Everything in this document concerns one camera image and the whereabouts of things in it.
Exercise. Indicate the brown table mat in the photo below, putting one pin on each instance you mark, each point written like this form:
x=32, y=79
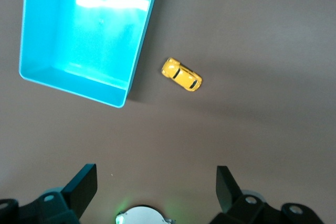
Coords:
x=236, y=37

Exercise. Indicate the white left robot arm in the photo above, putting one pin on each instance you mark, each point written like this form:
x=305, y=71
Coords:
x=143, y=216

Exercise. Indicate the yellow beetle toy car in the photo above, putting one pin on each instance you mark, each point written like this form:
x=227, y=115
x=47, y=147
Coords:
x=182, y=75

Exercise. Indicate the cyan plastic bin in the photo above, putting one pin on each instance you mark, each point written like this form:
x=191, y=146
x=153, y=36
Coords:
x=78, y=37

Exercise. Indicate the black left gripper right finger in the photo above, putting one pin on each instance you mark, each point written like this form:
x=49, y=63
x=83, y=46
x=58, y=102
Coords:
x=231, y=195

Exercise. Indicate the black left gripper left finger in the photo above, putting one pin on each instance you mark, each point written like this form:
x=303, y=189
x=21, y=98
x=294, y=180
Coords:
x=76, y=192

